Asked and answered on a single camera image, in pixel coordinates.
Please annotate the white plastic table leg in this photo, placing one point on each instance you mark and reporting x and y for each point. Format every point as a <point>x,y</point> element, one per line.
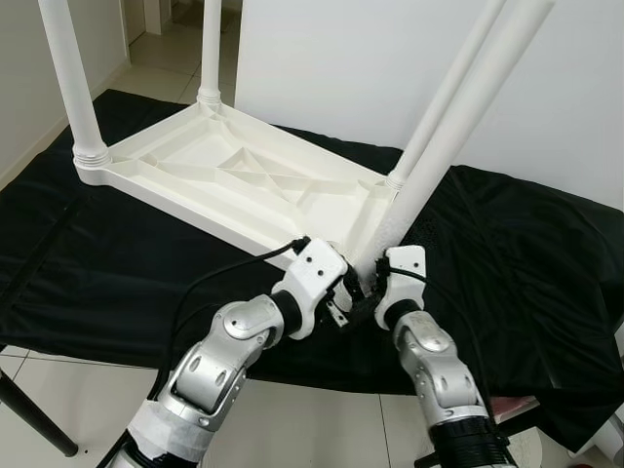
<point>73,88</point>
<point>444,97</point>
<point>210,49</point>
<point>468,117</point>

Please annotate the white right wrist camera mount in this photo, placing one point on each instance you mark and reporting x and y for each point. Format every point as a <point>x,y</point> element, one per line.
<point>402,278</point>

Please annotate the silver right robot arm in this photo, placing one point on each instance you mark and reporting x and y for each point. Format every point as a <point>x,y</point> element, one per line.
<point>439,380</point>

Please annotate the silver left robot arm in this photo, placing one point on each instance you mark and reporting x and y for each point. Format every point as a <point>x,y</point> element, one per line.
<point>214,370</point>

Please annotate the white door frame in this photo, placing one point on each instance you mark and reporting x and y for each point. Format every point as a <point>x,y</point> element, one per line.
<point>156,15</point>

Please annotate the pink stool seat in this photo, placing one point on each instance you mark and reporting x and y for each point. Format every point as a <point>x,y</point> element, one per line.
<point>512,405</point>

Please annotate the white plastic table top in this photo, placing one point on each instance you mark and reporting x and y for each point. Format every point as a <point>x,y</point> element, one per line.
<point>224,166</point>

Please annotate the black tablecloth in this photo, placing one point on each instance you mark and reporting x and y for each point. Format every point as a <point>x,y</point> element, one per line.
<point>526,273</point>

